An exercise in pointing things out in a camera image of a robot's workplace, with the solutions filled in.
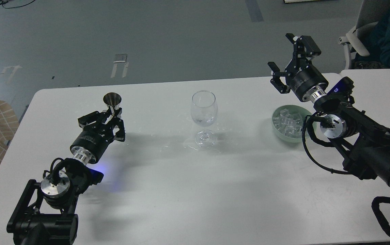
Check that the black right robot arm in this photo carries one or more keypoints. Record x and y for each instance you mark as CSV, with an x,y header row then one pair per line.
x,y
363,143

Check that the white office chair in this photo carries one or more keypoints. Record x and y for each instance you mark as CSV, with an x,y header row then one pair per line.
x,y
370,13

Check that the pile of clear ice cubes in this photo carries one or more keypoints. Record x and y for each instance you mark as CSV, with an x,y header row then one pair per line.
x,y
288,122

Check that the steel double jigger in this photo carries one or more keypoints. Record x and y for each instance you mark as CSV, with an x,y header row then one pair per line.
x,y
113,101

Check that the green bowl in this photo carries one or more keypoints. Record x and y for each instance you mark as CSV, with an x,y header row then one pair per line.
x,y
300,110

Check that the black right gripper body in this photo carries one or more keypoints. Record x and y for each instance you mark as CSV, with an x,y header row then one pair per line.
x,y
301,80

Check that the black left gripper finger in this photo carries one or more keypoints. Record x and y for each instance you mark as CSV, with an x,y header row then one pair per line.
x,y
94,120
118,123

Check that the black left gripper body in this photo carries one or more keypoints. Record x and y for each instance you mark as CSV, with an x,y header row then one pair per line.
x,y
91,144

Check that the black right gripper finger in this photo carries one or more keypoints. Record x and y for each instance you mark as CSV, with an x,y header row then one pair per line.
x,y
304,50
281,79

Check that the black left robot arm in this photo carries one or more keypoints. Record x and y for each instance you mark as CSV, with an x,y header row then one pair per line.
x,y
45,213

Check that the clear wine glass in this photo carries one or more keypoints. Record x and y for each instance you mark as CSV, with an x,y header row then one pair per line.
x,y
204,112

